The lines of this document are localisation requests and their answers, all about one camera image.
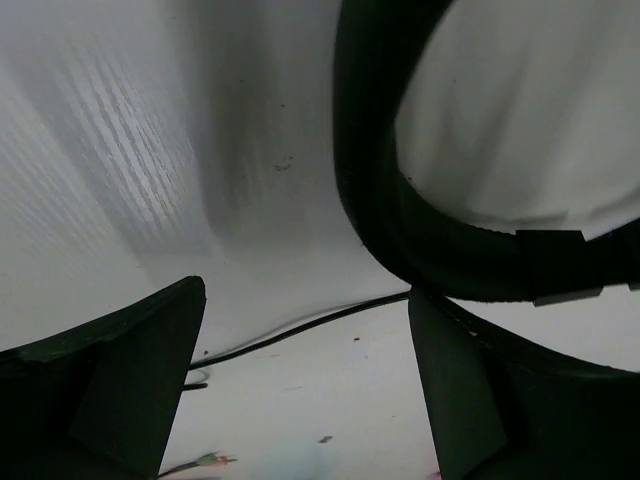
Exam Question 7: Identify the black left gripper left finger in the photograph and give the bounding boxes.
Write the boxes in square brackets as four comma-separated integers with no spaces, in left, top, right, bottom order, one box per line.
[1,276,206,479]

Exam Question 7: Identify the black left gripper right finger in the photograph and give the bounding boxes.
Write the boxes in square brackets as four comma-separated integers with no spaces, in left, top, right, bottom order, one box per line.
[408,288,639,479]

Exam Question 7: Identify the black wired headphones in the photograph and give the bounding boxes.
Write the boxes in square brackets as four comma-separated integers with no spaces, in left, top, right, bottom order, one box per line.
[158,0,640,479]

